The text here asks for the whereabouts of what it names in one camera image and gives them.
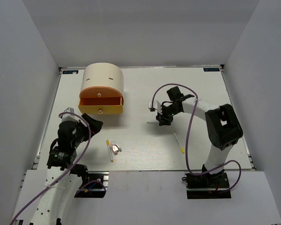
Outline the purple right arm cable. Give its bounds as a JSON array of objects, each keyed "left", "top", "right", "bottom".
[{"left": 151, "top": 83, "right": 244, "bottom": 194}]

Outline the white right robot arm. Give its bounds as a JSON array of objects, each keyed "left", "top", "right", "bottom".
[{"left": 148, "top": 83, "right": 243, "bottom": 187}]

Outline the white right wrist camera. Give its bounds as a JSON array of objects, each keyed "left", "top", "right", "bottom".
[{"left": 148, "top": 100, "right": 162, "bottom": 114}]

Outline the white pen yellow cap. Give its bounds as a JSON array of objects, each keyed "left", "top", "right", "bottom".
[{"left": 147, "top": 121, "right": 158, "bottom": 124}]

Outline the blue label sticker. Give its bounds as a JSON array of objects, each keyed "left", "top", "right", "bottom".
[
  {"left": 62, "top": 70, "right": 79, "bottom": 75},
  {"left": 203, "top": 67, "right": 220, "bottom": 72}
]

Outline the blue label sticker left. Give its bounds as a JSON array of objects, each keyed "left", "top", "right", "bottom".
[{"left": 62, "top": 70, "right": 79, "bottom": 75}]

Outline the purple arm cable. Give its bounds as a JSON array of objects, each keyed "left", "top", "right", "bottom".
[
  {"left": 151, "top": 83, "right": 244, "bottom": 194},
  {"left": 9, "top": 112, "right": 106, "bottom": 225}
]

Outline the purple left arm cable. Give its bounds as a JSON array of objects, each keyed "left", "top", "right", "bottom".
[{"left": 9, "top": 112, "right": 106, "bottom": 225}]

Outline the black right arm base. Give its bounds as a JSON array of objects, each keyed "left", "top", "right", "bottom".
[{"left": 182, "top": 172, "right": 231, "bottom": 200}]

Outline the blue label sticker right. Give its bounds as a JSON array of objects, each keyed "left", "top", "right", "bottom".
[{"left": 203, "top": 67, "right": 220, "bottom": 72}]

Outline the beige orange round organizer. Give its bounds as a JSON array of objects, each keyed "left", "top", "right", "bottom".
[{"left": 78, "top": 63, "right": 124, "bottom": 115}]

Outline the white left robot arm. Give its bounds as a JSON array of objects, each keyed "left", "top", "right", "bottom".
[{"left": 30, "top": 112, "right": 103, "bottom": 225}]

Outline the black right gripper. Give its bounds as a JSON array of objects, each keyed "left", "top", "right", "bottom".
[{"left": 157, "top": 104, "right": 181, "bottom": 126}]

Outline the pink silver binder clip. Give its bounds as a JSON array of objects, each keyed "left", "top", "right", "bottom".
[{"left": 111, "top": 141, "right": 122, "bottom": 155}]

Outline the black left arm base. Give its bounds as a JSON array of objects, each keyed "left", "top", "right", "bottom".
[{"left": 74, "top": 172, "right": 109, "bottom": 198}]

